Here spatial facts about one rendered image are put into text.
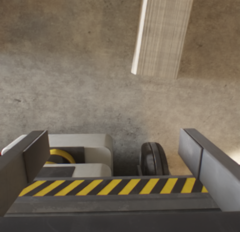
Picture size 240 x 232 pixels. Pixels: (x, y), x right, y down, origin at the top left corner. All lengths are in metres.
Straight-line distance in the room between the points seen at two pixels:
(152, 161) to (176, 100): 0.21
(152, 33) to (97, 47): 0.16
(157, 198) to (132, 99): 0.33
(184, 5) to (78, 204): 0.41
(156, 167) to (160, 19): 0.33
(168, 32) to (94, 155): 0.32
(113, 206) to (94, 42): 0.40
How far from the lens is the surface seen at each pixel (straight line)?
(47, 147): 0.17
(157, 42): 0.42
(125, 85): 0.51
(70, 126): 0.55
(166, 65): 0.42
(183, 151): 0.16
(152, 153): 0.45
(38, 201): 0.27
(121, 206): 0.25
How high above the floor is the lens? 0.50
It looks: 75 degrees down
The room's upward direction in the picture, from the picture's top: 175 degrees clockwise
